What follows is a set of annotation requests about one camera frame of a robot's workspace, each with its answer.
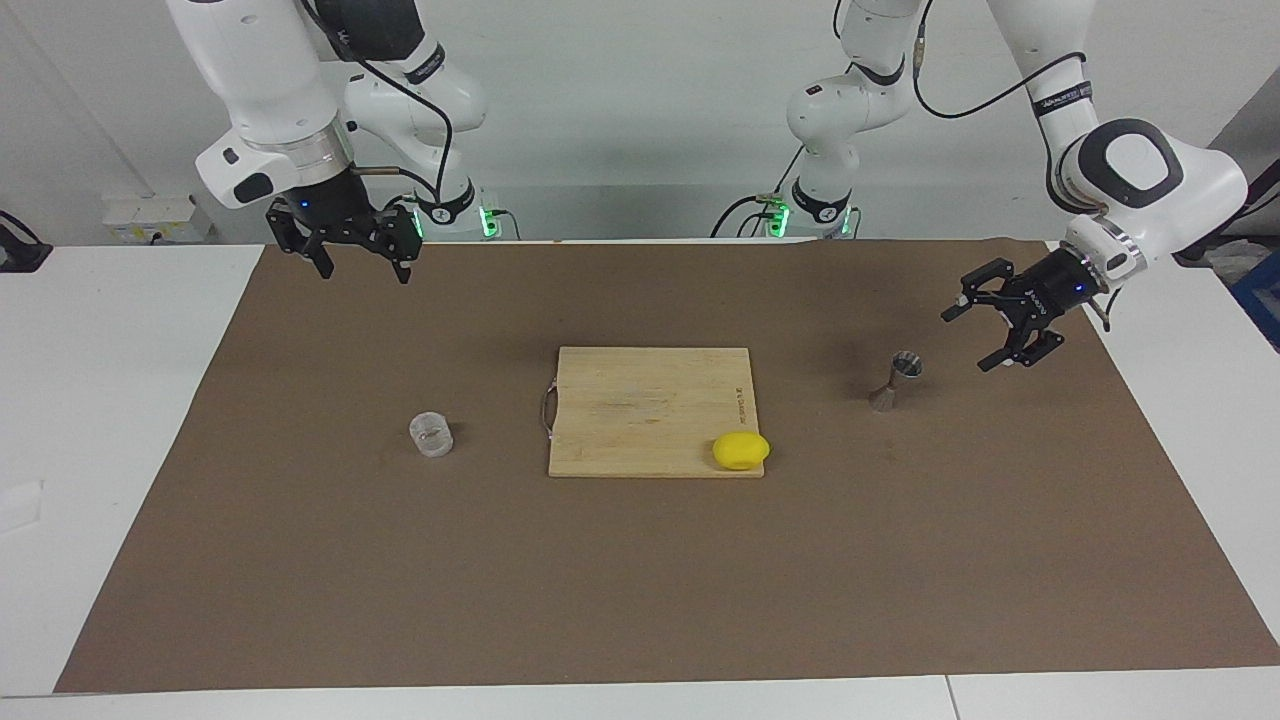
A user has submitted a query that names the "black clamp base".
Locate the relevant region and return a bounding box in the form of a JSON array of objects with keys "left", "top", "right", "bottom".
[{"left": 0, "top": 210, "right": 53, "bottom": 273}]

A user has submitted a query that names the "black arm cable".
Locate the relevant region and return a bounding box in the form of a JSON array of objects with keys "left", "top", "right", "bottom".
[
  {"left": 300, "top": 0, "right": 456, "bottom": 201},
  {"left": 912, "top": 0, "right": 1116, "bottom": 333}
]

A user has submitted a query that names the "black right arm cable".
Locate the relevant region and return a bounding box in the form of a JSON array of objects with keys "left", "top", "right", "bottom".
[{"left": 300, "top": 0, "right": 456, "bottom": 201}]

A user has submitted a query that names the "bamboo cutting board with handle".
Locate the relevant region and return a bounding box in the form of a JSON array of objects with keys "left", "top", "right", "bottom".
[{"left": 541, "top": 347, "right": 766, "bottom": 479}]

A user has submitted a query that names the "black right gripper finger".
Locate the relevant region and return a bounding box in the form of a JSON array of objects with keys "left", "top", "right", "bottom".
[
  {"left": 266, "top": 198, "right": 336, "bottom": 280},
  {"left": 372, "top": 205, "right": 422, "bottom": 285}
]

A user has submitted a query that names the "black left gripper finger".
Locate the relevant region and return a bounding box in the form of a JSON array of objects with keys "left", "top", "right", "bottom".
[
  {"left": 941, "top": 258, "right": 1031, "bottom": 323},
  {"left": 977, "top": 300, "right": 1065, "bottom": 372}
]

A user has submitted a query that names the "steel double jigger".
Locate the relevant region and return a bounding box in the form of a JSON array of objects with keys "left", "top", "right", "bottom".
[{"left": 870, "top": 350, "right": 923, "bottom": 414}]

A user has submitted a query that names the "blue crate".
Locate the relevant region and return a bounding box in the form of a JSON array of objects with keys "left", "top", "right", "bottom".
[{"left": 1228, "top": 250, "right": 1280, "bottom": 353}]

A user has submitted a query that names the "white tape piece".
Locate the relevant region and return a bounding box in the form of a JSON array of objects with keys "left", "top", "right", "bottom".
[{"left": 0, "top": 480, "right": 46, "bottom": 534}]

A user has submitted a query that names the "black stand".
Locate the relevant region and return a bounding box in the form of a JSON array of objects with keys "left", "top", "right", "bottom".
[{"left": 1172, "top": 158, "right": 1280, "bottom": 267}]

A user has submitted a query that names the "white wall socket box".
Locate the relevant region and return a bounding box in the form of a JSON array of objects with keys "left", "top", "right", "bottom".
[{"left": 103, "top": 195, "right": 213, "bottom": 244}]

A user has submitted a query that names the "yellow lemon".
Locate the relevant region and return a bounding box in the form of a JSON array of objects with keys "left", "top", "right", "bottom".
[{"left": 712, "top": 431, "right": 772, "bottom": 472}]

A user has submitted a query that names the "black left base cable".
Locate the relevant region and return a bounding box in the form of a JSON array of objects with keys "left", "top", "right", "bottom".
[{"left": 710, "top": 150, "right": 806, "bottom": 239}]

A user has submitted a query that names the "small clear glass cup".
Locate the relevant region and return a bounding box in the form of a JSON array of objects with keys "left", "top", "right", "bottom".
[{"left": 409, "top": 411, "right": 454, "bottom": 459}]

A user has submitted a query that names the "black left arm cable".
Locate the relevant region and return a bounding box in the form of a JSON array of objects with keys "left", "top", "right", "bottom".
[{"left": 912, "top": 0, "right": 1116, "bottom": 333}]

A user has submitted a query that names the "brown table mat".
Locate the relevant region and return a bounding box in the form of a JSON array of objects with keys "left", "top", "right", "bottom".
[{"left": 55, "top": 238, "right": 1280, "bottom": 694}]

